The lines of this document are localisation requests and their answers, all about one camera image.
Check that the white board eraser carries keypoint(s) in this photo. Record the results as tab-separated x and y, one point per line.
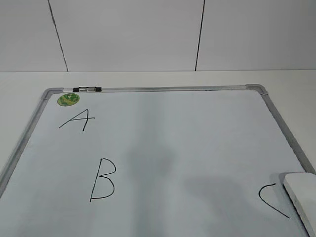
301	188

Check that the round green sticker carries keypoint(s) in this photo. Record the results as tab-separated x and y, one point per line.
68	99

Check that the white board with grey frame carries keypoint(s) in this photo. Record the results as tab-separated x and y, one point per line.
153	162

